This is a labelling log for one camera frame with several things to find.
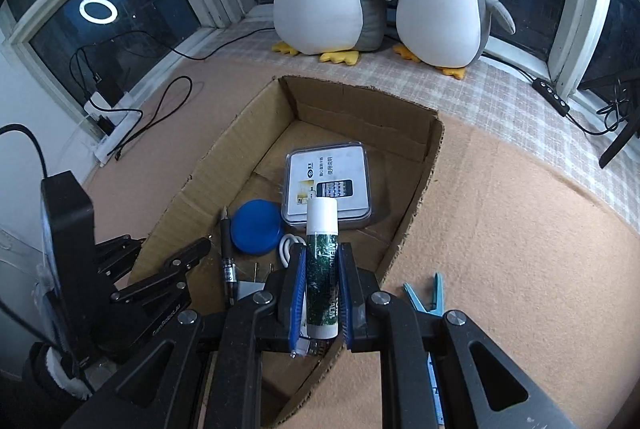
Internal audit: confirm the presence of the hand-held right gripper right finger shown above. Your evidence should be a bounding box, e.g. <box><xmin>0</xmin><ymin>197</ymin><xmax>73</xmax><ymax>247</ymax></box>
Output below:
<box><xmin>337</xmin><ymin>243</ymin><xmax>581</xmax><ymax>429</ymax></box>

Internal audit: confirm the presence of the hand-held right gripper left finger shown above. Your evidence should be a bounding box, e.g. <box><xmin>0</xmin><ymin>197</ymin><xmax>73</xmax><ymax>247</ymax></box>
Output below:
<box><xmin>62</xmin><ymin>243</ymin><xmax>308</xmax><ymax>429</ymax></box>

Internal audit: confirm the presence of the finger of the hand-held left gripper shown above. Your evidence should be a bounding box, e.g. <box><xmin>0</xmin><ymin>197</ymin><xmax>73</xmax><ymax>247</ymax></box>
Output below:
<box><xmin>92</xmin><ymin>234</ymin><xmax>148</xmax><ymax>282</ymax></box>
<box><xmin>111</xmin><ymin>237</ymin><xmax>213</xmax><ymax>310</ymax></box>

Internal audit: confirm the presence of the green glue stick white cap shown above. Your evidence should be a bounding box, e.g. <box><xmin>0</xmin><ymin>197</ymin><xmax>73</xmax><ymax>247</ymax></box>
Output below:
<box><xmin>304</xmin><ymin>196</ymin><xmax>340</xmax><ymax>340</ymax></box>

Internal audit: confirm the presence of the black pen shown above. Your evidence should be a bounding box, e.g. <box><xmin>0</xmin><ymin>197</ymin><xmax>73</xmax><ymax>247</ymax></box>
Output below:
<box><xmin>220</xmin><ymin>205</ymin><xmax>238</xmax><ymax>307</ymax></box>

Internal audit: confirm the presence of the cardboard box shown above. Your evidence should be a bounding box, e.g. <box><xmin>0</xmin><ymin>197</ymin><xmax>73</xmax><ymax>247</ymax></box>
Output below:
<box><xmin>127</xmin><ymin>75</ymin><xmax>446</xmax><ymax>427</ymax></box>

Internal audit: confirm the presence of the white plug adapter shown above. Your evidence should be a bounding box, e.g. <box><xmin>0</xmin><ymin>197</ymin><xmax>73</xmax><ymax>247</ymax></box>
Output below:
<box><xmin>237</xmin><ymin>261</ymin><xmax>276</xmax><ymax>302</ymax></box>

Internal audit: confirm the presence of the blue round lid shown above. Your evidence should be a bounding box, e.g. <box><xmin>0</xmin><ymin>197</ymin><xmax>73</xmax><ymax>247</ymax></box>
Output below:
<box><xmin>234</xmin><ymin>199</ymin><xmax>285</xmax><ymax>256</ymax></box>

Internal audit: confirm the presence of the teal clothespin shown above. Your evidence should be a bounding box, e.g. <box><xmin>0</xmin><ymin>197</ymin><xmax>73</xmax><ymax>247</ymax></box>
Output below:
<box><xmin>402</xmin><ymin>272</ymin><xmax>446</xmax><ymax>317</ymax></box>

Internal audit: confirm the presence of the white power strip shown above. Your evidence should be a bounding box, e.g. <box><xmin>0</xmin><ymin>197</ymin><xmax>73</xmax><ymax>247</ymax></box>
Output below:
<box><xmin>92</xmin><ymin>101</ymin><xmax>143</xmax><ymax>167</ymax></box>

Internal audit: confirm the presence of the clear ruler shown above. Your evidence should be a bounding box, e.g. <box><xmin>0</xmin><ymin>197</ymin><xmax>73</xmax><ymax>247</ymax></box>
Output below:
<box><xmin>427</xmin><ymin>351</ymin><xmax>447</xmax><ymax>429</ymax></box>

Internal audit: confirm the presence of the clear plastic case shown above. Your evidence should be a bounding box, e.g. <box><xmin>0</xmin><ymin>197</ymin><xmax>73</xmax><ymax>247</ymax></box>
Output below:
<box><xmin>282</xmin><ymin>141</ymin><xmax>375</xmax><ymax>231</ymax></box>

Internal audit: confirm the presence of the white charger adapter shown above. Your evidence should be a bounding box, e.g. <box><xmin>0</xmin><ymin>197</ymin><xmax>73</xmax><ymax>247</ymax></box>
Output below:
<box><xmin>84</xmin><ymin>91</ymin><xmax>113</xmax><ymax>117</ymax></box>

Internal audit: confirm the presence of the black charger adapter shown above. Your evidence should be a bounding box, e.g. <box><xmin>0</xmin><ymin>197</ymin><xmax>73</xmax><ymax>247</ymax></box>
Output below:
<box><xmin>92</xmin><ymin>76</ymin><xmax>126</xmax><ymax>102</ymax></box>

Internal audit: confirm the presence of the checkered cloth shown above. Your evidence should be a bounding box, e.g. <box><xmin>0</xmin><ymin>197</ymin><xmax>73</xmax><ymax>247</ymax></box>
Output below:
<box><xmin>192</xmin><ymin>11</ymin><xmax>640</xmax><ymax>230</ymax></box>

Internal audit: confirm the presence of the small grey white penguin plush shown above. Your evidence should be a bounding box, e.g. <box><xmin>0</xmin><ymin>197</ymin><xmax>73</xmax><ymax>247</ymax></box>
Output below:
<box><xmin>392</xmin><ymin>0</ymin><xmax>517</xmax><ymax>82</ymax></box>

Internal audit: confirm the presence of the black tripod stand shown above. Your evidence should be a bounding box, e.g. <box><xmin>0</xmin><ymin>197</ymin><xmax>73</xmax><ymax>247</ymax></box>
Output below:
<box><xmin>580</xmin><ymin>74</ymin><xmax>640</xmax><ymax>168</ymax></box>

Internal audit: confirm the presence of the white coiled cable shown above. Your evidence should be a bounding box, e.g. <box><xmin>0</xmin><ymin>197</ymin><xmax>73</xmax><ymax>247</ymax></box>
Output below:
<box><xmin>277</xmin><ymin>233</ymin><xmax>307</xmax><ymax>270</ymax></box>

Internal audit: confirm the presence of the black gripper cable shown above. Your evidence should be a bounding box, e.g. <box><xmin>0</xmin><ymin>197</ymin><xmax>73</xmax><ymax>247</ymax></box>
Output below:
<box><xmin>0</xmin><ymin>124</ymin><xmax>51</xmax><ymax>182</ymax></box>

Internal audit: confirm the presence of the black looped cable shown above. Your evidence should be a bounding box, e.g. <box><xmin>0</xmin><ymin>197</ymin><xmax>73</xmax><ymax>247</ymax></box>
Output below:
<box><xmin>114</xmin><ymin>76</ymin><xmax>193</xmax><ymax>162</ymax></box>

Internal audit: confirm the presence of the thin black cable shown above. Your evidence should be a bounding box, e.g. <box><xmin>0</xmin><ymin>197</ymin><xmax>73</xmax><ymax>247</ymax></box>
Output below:
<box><xmin>70</xmin><ymin>28</ymin><xmax>276</xmax><ymax>110</ymax></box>

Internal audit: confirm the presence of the black cable with inline switch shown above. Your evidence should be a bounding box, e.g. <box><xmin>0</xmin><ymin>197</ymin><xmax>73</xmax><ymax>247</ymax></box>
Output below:
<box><xmin>482</xmin><ymin>51</ymin><xmax>616</xmax><ymax>134</ymax></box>

